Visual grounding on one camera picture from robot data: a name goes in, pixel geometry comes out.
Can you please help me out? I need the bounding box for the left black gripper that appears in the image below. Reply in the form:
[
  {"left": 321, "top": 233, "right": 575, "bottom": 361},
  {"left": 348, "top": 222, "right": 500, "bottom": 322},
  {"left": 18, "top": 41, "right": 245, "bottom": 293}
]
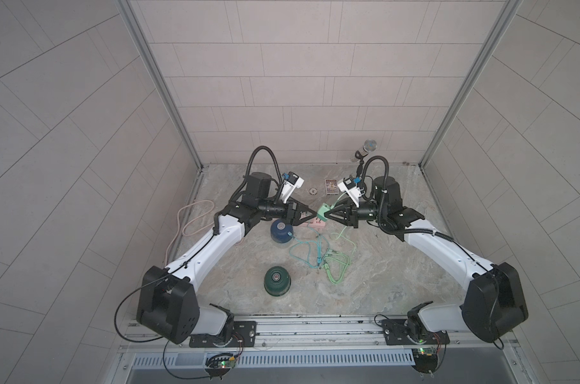
[{"left": 255, "top": 195, "right": 314, "bottom": 227}]

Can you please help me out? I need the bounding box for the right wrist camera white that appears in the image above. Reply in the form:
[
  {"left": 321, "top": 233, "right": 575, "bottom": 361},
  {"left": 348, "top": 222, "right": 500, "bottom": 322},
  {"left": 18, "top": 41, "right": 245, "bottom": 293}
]
[{"left": 337, "top": 176, "right": 364, "bottom": 207}]

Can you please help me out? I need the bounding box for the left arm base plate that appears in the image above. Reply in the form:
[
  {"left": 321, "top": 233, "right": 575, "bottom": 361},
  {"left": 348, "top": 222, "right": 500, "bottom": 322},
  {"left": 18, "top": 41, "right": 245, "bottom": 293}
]
[{"left": 189, "top": 321, "right": 257, "bottom": 348}]

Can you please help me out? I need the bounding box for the small playing card box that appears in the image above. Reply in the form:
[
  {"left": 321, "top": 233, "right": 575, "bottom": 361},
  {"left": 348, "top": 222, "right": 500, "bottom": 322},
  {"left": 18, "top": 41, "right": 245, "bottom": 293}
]
[{"left": 325, "top": 179, "right": 339, "bottom": 195}]

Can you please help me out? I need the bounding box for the black microphone stand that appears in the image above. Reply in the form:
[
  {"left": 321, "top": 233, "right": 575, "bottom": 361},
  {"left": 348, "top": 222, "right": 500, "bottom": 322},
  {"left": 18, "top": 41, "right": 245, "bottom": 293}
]
[{"left": 355, "top": 156, "right": 365, "bottom": 179}]

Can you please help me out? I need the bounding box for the right controller board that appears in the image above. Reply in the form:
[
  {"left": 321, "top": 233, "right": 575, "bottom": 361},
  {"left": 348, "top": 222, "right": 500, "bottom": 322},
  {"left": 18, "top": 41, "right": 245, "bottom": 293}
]
[{"left": 411, "top": 348, "right": 440, "bottom": 374}]

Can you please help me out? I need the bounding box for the green cordless meat grinder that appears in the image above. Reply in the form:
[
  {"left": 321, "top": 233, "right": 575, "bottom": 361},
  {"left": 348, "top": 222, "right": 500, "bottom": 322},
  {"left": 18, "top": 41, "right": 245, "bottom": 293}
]
[{"left": 264, "top": 266, "right": 291, "bottom": 297}]

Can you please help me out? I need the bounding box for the green USB charger adapter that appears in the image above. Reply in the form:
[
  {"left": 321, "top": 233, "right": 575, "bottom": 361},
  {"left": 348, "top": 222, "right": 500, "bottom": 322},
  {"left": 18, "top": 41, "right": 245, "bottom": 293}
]
[{"left": 317, "top": 203, "right": 331, "bottom": 222}]

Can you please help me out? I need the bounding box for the pink power strip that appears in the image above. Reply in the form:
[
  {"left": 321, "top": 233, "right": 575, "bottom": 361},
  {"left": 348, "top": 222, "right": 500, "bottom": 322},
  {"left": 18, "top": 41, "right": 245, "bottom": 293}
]
[{"left": 307, "top": 218, "right": 326, "bottom": 230}]

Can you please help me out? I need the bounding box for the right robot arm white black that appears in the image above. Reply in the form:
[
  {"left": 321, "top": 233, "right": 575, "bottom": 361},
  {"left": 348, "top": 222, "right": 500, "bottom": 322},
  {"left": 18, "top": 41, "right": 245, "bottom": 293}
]
[{"left": 324, "top": 156, "right": 529, "bottom": 344}]

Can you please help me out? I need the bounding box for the silver microphone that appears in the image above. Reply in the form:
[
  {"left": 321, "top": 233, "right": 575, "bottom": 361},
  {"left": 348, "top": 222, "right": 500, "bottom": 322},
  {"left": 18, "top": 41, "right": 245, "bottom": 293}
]
[{"left": 351, "top": 139, "right": 377, "bottom": 163}]

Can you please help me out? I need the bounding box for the teal charging cable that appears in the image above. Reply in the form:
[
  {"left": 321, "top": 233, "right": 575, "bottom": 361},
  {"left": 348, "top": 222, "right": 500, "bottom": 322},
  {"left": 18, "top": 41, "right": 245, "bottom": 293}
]
[{"left": 288, "top": 229, "right": 331, "bottom": 270}]

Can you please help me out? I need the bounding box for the aluminium rail frame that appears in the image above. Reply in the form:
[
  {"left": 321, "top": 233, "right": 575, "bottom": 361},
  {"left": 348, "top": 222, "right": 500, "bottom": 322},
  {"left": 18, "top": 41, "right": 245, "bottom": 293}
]
[{"left": 116, "top": 314, "right": 521, "bottom": 356}]

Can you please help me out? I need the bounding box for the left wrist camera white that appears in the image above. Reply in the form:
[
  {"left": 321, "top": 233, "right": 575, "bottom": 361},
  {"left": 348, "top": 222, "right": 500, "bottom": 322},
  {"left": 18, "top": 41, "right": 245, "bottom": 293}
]
[{"left": 280, "top": 172, "right": 304, "bottom": 203}]

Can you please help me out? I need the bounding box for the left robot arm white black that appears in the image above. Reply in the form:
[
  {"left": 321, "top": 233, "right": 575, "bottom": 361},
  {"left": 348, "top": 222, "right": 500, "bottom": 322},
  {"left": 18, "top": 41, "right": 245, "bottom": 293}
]
[{"left": 136, "top": 168, "right": 316, "bottom": 345}]

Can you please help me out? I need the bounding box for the light green charging cable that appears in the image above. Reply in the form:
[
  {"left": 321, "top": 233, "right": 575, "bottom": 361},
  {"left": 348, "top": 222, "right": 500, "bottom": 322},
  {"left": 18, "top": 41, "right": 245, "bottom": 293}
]
[{"left": 320, "top": 191, "right": 358, "bottom": 285}]

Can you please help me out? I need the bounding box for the left controller board green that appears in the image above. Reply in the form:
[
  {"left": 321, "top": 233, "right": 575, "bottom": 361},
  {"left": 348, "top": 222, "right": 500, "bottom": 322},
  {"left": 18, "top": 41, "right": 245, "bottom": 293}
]
[{"left": 205, "top": 353, "right": 238, "bottom": 370}]

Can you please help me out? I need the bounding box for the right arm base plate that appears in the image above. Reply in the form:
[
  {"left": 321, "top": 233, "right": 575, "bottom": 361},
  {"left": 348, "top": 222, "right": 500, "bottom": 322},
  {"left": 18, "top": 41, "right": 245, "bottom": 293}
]
[{"left": 376, "top": 318, "right": 450, "bottom": 347}]

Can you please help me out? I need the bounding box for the blue cordless meat grinder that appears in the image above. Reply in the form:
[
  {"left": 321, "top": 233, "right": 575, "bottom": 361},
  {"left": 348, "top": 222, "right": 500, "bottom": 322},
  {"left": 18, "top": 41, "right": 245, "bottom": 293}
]
[{"left": 270, "top": 219, "right": 294, "bottom": 244}]

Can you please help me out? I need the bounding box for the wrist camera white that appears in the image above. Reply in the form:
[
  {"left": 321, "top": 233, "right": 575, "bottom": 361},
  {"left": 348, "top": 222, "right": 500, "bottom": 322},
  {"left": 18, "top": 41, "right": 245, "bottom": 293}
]
[
  {"left": 337, "top": 176, "right": 364, "bottom": 207},
  {"left": 280, "top": 172, "right": 304, "bottom": 203}
]

